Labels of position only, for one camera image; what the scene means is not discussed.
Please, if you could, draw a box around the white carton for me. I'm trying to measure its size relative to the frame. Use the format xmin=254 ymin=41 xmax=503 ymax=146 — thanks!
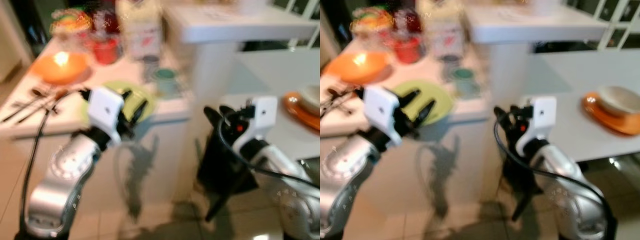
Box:
xmin=119 ymin=0 xmax=164 ymax=62
xmin=424 ymin=0 xmax=467 ymax=62

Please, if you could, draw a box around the light green plate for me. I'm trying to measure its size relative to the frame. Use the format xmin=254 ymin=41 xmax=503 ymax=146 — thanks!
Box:
xmin=391 ymin=80 xmax=456 ymax=127
xmin=81 ymin=80 xmax=157 ymax=127

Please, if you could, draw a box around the black chair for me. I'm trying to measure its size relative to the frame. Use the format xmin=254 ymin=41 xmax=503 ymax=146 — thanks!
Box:
xmin=196 ymin=135 xmax=262 ymax=223
xmin=499 ymin=145 xmax=547 ymax=223

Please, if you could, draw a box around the white bowl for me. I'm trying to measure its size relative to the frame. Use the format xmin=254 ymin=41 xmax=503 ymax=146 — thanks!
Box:
xmin=597 ymin=85 xmax=640 ymax=118
xmin=297 ymin=85 xmax=321 ymax=117

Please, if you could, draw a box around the dark spoon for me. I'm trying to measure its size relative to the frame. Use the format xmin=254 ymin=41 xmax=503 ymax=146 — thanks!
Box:
xmin=16 ymin=89 xmax=70 ymax=125
xmin=1 ymin=88 xmax=47 ymax=124

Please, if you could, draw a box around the white raised counter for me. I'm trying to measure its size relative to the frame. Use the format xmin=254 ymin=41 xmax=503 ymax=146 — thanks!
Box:
xmin=466 ymin=4 xmax=612 ymax=166
xmin=164 ymin=4 xmax=321 ymax=166

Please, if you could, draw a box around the green cup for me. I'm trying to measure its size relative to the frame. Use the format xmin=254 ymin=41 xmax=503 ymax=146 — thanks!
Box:
xmin=451 ymin=67 xmax=478 ymax=97
xmin=152 ymin=67 xmax=180 ymax=97

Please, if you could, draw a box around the grey glass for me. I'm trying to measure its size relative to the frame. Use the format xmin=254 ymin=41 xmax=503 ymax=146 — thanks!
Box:
xmin=142 ymin=55 xmax=162 ymax=84
xmin=441 ymin=55 xmax=462 ymax=82

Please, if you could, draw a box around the colourful snack bag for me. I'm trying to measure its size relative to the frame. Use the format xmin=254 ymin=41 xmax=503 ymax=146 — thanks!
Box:
xmin=349 ymin=7 xmax=396 ymax=36
xmin=50 ymin=7 xmax=94 ymax=36

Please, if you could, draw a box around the red cup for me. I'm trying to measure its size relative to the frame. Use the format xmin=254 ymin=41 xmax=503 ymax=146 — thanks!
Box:
xmin=89 ymin=37 xmax=122 ymax=66
xmin=394 ymin=37 xmax=427 ymax=65

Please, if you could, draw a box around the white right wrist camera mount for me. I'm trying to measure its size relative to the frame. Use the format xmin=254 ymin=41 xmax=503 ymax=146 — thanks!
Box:
xmin=234 ymin=96 xmax=279 ymax=153
xmin=515 ymin=96 xmax=558 ymax=157

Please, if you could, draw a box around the orange plate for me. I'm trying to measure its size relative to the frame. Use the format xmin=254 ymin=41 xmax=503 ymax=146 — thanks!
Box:
xmin=581 ymin=91 xmax=640 ymax=137
xmin=282 ymin=91 xmax=321 ymax=133

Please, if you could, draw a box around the dark red bag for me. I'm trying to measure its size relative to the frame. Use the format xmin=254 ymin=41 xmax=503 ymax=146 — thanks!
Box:
xmin=394 ymin=7 xmax=425 ymax=37
xmin=92 ymin=5 xmax=122 ymax=37

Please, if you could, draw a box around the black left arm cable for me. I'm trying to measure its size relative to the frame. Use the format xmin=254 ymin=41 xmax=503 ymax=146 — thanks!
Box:
xmin=19 ymin=89 xmax=92 ymax=236

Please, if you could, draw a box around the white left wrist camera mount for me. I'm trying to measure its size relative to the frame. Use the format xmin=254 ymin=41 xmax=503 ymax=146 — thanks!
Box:
xmin=88 ymin=86 xmax=125 ymax=146
xmin=363 ymin=85 xmax=401 ymax=134

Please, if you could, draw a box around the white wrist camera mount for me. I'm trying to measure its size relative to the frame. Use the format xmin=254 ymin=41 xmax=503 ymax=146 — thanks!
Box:
xmin=234 ymin=96 xmax=279 ymax=153
xmin=363 ymin=85 xmax=401 ymax=134
xmin=88 ymin=86 xmax=125 ymax=146
xmin=515 ymin=96 xmax=558 ymax=157

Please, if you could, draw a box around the orange bowl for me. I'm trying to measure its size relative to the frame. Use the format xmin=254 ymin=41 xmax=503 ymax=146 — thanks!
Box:
xmin=30 ymin=50 xmax=92 ymax=86
xmin=322 ymin=51 xmax=394 ymax=86

